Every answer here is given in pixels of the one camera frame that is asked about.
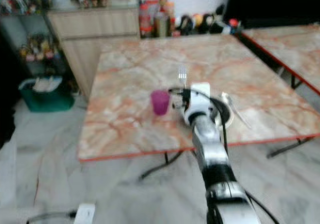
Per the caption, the purple plastic cup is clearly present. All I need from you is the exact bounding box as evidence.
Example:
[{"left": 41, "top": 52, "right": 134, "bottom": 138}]
[{"left": 150, "top": 89, "right": 171, "bottom": 117}]

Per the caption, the white power adapter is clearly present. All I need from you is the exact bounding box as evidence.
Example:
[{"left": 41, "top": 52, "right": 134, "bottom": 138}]
[{"left": 74, "top": 202, "right": 96, "bottom": 224}]

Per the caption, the green plastic basket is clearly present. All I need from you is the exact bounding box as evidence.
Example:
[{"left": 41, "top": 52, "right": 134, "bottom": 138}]
[{"left": 18, "top": 76, "right": 76, "bottom": 113}]

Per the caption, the light wooden cabinet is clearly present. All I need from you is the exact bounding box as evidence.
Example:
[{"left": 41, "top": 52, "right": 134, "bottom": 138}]
[{"left": 47, "top": 6, "right": 142, "bottom": 101}]

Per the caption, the black floor cable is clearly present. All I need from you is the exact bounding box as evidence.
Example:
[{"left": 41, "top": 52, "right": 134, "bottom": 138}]
[{"left": 26, "top": 210, "right": 77, "bottom": 223}]

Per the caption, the black television screen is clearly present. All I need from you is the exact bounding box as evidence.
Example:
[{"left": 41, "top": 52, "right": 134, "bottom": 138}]
[{"left": 224, "top": 0, "right": 320, "bottom": 29}]

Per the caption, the marble table with black frame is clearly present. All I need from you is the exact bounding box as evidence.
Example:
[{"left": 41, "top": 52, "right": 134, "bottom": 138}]
[{"left": 240, "top": 24, "right": 320, "bottom": 97}]

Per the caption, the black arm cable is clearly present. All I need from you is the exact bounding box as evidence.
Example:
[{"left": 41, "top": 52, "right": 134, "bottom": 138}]
[{"left": 220, "top": 124, "right": 282, "bottom": 224}]

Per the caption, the silver fork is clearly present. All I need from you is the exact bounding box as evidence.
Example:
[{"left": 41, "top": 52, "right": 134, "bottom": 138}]
[{"left": 178, "top": 65, "right": 188, "bottom": 89}]

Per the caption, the metal can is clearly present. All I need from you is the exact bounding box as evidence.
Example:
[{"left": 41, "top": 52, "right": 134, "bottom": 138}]
[{"left": 154, "top": 11, "right": 170, "bottom": 38}]

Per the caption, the black plush toys row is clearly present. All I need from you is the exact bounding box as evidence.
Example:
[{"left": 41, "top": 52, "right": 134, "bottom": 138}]
[{"left": 174, "top": 4, "right": 243, "bottom": 36}]

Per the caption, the marble table with red edge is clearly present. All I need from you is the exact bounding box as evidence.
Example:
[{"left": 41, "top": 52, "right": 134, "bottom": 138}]
[{"left": 77, "top": 33, "right": 320, "bottom": 180}]

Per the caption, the bottle with orange lid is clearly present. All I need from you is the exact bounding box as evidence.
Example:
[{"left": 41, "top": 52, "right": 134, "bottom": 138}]
[{"left": 157, "top": 0, "right": 170, "bottom": 13}]

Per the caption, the silver spoon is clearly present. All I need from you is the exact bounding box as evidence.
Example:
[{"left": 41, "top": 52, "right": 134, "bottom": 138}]
[{"left": 222, "top": 92, "right": 252, "bottom": 129}]

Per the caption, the glass shelf with figurines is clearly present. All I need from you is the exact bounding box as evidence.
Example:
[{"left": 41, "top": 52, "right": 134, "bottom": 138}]
[{"left": 0, "top": 0, "right": 62, "bottom": 77}]

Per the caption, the red plastic jar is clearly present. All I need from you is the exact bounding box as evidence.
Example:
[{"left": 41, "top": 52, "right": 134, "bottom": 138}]
[{"left": 139, "top": 1, "right": 153, "bottom": 38}]

